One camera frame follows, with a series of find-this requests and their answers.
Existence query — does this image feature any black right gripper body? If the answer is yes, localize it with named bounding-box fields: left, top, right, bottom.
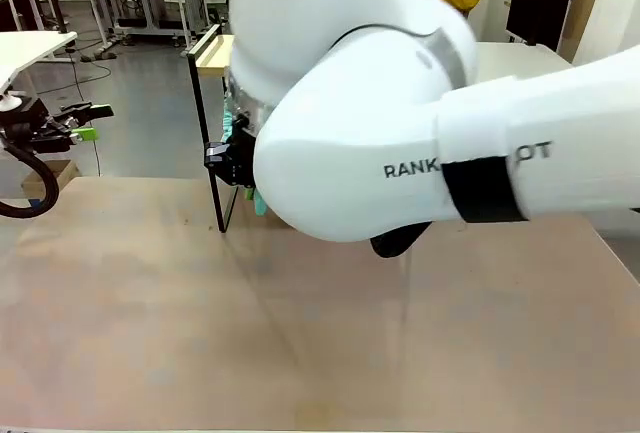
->
left=224, top=115, right=257, bottom=187

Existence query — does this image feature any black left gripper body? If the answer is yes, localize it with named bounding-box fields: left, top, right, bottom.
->
left=0, top=98, right=56, bottom=153

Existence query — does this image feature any teal microfibre duster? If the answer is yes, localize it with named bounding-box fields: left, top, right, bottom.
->
left=221, top=102, right=270, bottom=218

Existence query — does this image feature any open cardboard box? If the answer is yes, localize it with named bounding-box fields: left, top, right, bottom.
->
left=21, top=159, right=82, bottom=200

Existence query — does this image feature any white office desk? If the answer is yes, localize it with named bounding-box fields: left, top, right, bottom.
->
left=0, top=30, right=79, bottom=93
left=473, top=40, right=575, bottom=85

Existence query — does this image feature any black computer monitor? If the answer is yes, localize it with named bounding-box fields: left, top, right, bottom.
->
left=505, top=0, right=575, bottom=54

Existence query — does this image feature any brown cardboard sheet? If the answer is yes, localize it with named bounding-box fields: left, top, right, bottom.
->
left=569, top=0, right=607, bottom=54

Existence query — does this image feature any black sleeved left arm cable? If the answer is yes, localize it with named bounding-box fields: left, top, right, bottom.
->
left=0, top=137, right=62, bottom=219

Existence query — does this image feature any black sleeved arm cable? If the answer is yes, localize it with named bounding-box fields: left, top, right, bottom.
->
left=369, top=221, right=432, bottom=260
left=0, top=137, right=62, bottom=219

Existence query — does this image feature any two-tier wooden shelf black frame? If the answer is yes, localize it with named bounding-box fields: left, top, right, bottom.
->
left=186, top=22, right=242, bottom=234

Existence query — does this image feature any black sleeved right arm cable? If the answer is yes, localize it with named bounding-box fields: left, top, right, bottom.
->
left=369, top=221, right=432, bottom=260

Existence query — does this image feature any black velcro strap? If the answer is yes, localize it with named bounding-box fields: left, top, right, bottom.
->
left=442, top=156, right=530, bottom=224

